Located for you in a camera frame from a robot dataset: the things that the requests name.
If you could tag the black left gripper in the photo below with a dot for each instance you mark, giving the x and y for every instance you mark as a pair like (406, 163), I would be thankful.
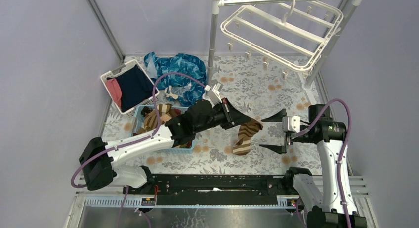
(227, 112)

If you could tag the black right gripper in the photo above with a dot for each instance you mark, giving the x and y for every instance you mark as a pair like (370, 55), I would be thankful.
(279, 149)

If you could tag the brown striped sock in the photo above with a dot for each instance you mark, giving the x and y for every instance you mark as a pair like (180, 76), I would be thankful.
(245, 134)

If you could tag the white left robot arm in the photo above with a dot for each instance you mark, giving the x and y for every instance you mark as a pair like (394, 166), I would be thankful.
(104, 163)

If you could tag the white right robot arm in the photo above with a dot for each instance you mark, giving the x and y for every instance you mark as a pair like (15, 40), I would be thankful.
(333, 206)

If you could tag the white clip drying hanger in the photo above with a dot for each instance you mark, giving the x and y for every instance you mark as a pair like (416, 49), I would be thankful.
(292, 34)

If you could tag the floral patterned table mat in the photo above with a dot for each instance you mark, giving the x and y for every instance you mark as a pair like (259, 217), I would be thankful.
(259, 93)

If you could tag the blue patterned cloth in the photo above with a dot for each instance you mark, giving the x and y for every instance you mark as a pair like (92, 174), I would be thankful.
(185, 71)

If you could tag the light blue sock basket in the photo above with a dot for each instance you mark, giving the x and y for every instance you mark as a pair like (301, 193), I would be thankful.
(139, 117)

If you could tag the dark navy folded garment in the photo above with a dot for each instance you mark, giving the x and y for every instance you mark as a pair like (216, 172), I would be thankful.
(136, 87)

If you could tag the white plastic basket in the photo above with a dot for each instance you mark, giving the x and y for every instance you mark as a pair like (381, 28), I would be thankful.
(120, 70)

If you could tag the silver white drying rack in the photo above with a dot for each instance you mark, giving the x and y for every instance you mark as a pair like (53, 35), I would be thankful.
(209, 56)

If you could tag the pink folded garment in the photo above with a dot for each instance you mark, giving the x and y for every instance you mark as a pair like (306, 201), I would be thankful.
(115, 91)

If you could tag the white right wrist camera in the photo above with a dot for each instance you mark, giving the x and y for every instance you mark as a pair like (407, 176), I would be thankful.
(291, 124)

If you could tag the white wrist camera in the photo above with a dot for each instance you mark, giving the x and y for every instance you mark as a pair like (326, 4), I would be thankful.
(212, 94)
(291, 124)

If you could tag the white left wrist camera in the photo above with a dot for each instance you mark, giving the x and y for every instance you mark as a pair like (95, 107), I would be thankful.
(212, 94)

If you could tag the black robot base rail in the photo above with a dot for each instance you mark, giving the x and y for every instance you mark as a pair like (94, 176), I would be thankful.
(216, 190)

